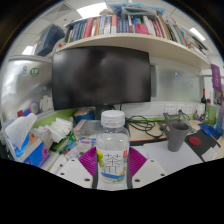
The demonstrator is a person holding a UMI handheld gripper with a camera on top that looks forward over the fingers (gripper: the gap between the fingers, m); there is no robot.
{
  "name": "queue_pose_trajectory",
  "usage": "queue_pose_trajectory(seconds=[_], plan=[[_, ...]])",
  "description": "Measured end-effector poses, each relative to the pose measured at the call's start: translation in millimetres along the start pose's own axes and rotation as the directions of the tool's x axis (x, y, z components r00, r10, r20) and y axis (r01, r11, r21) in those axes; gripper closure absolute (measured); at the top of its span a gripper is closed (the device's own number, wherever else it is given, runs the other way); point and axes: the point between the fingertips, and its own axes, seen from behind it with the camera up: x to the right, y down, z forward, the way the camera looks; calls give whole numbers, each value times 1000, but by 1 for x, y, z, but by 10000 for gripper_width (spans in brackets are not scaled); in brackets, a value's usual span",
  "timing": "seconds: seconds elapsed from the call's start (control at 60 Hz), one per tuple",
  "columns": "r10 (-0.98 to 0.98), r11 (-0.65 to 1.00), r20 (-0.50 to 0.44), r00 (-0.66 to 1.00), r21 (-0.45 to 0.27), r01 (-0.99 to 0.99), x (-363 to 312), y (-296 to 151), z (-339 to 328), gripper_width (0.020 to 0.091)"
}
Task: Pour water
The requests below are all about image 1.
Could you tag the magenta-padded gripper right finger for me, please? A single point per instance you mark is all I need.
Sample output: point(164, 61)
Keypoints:
point(148, 171)

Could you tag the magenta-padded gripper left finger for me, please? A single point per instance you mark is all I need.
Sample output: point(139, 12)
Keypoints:
point(75, 171)

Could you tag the clear plastic drink bottle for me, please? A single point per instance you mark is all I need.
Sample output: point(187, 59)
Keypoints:
point(112, 146)

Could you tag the purple water bottle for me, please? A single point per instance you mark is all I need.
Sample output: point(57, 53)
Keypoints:
point(220, 118)

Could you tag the white paper sheet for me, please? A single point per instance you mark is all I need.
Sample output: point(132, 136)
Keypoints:
point(173, 161)

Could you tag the grey cup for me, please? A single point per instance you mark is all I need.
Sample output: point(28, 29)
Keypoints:
point(176, 138)

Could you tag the stack of white tissues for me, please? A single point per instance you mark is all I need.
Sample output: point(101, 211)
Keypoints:
point(60, 130)

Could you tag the clear plastic box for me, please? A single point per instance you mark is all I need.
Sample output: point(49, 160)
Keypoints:
point(86, 128)

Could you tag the blue tissue box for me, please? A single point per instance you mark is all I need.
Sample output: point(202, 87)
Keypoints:
point(31, 150)

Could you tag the round blue tin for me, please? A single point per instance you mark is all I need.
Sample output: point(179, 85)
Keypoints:
point(84, 116)

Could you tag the grey metal laptop stand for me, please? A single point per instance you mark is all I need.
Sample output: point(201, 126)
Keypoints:
point(191, 125)

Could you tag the white folded napkin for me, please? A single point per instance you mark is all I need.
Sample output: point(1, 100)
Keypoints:
point(210, 154)

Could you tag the black computer monitor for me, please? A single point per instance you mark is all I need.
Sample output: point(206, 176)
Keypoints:
point(100, 78)

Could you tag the dark blue box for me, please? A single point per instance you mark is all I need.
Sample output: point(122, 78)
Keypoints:
point(50, 40)

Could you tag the white wall socket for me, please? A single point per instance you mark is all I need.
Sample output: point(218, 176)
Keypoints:
point(170, 109)
point(181, 108)
point(190, 108)

